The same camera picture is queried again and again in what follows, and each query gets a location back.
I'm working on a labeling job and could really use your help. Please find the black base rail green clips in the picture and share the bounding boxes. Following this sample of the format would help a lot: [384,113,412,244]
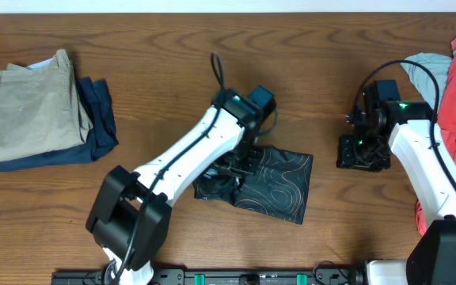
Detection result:
[51,261,368,285]

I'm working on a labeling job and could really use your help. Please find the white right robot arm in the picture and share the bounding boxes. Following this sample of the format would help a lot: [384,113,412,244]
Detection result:
[337,101,456,284]

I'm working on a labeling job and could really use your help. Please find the folded navy blue garment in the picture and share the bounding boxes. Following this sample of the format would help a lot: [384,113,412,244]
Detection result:
[0,77,119,172]

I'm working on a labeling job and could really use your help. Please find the black printed cycling jersey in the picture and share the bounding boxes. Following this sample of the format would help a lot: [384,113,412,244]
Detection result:
[192,146,314,225]

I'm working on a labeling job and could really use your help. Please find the light blue folded garment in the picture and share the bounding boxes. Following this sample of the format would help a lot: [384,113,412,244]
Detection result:
[26,58,54,70]

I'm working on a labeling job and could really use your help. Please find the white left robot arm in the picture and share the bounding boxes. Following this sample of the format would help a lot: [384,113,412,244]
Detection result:
[86,90,276,284]

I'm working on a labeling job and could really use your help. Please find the folded beige trousers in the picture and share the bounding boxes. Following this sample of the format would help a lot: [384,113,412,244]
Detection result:
[0,49,93,162]

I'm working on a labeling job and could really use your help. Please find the light grey-blue garment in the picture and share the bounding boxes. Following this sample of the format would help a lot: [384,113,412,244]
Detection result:
[400,52,454,111]

